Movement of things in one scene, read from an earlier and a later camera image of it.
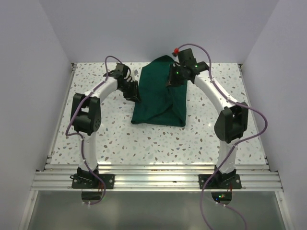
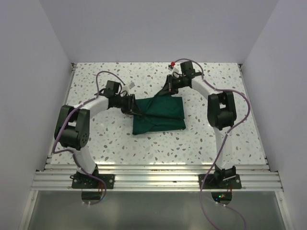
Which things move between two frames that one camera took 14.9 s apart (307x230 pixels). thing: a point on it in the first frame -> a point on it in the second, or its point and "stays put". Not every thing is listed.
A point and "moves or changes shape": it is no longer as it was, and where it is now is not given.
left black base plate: [92, 181] stays put
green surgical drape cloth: [159, 104] moves or changes shape
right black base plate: [219, 181] stays put
